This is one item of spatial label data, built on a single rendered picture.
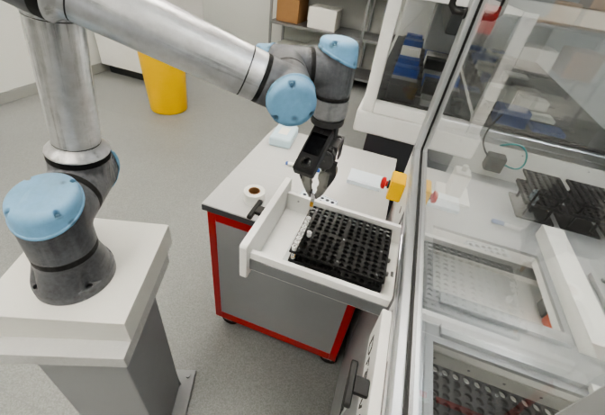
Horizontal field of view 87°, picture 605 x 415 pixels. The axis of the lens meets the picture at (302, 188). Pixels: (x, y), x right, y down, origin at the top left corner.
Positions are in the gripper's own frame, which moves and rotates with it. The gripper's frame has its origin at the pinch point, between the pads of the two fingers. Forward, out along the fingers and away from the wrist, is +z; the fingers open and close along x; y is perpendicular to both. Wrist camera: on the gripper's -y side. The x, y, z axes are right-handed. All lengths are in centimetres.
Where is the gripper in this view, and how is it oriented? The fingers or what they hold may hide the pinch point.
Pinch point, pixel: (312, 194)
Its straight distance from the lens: 78.3
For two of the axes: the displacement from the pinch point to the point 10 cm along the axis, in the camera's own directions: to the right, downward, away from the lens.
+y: 3.7, -5.3, 7.6
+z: -1.0, 7.9, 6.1
